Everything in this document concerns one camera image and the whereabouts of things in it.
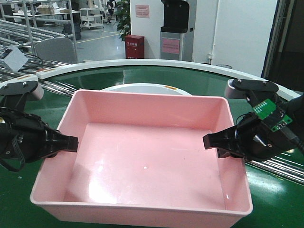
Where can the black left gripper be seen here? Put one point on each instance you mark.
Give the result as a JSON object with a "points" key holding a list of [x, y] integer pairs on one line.
{"points": [[25, 137]]}

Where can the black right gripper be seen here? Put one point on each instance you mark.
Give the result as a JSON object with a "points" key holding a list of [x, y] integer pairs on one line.
{"points": [[256, 142]]}

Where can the pink plastic bin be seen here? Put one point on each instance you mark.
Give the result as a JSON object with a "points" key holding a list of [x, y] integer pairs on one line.
{"points": [[141, 161]]}

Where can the green circuit board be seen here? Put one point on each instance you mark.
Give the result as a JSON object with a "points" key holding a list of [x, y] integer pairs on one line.
{"points": [[271, 115]]}

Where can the steel roller strip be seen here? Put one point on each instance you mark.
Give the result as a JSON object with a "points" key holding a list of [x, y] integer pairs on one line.
{"points": [[288, 165]]}

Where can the white control box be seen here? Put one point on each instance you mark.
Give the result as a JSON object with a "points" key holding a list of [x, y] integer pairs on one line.
{"points": [[13, 59]]}

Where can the grey chair back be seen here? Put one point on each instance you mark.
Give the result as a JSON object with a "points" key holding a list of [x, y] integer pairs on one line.
{"points": [[56, 49]]}

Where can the red fire extinguisher box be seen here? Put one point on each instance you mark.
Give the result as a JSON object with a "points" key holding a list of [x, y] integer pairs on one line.
{"points": [[134, 47]]}

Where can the white rack cart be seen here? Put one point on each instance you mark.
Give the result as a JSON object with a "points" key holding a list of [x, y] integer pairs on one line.
{"points": [[91, 18]]}

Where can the black and silver water dispenser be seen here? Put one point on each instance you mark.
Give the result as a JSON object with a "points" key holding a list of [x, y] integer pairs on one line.
{"points": [[175, 26]]}

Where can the green potted plant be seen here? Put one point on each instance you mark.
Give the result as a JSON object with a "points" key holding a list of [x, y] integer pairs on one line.
{"points": [[124, 18]]}

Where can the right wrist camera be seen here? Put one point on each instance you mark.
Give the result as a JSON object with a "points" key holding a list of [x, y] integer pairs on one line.
{"points": [[254, 91]]}

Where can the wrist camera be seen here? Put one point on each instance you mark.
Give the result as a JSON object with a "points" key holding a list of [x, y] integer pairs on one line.
{"points": [[254, 91], [15, 95]]}

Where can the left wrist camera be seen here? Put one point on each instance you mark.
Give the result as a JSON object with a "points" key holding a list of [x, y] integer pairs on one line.
{"points": [[15, 95]]}

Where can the white outer conveyor rail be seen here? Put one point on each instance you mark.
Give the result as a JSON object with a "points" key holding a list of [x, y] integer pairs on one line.
{"points": [[194, 78]]}

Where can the pink wall notice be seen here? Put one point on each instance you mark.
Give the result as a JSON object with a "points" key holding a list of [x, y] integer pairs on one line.
{"points": [[142, 11]]}

